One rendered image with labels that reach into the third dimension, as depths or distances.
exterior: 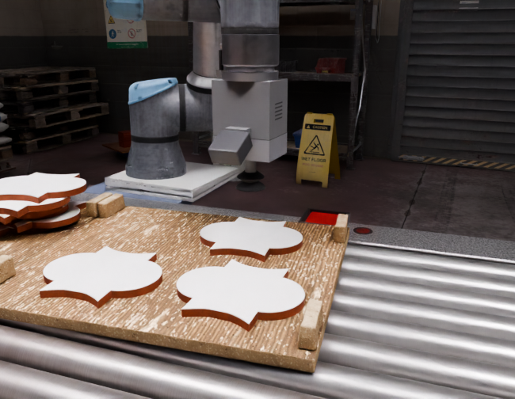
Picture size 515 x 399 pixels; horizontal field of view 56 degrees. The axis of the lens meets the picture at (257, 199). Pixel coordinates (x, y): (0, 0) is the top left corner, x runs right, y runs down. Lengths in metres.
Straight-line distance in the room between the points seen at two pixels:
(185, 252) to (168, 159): 0.53
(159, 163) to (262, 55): 0.61
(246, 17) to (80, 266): 0.37
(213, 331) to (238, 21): 0.36
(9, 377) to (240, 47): 0.44
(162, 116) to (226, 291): 0.69
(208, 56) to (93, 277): 0.67
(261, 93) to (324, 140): 3.60
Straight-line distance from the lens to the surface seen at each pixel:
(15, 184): 0.86
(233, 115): 0.65
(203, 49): 1.15
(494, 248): 0.84
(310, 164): 4.25
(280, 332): 0.52
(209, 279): 0.59
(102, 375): 0.53
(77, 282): 0.62
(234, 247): 0.68
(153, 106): 1.18
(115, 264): 0.65
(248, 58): 0.63
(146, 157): 1.19
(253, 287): 0.57
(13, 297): 0.64
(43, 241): 0.79
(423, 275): 0.70
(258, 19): 0.63
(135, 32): 6.46
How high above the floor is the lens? 1.22
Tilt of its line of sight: 18 degrees down
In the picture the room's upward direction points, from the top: straight up
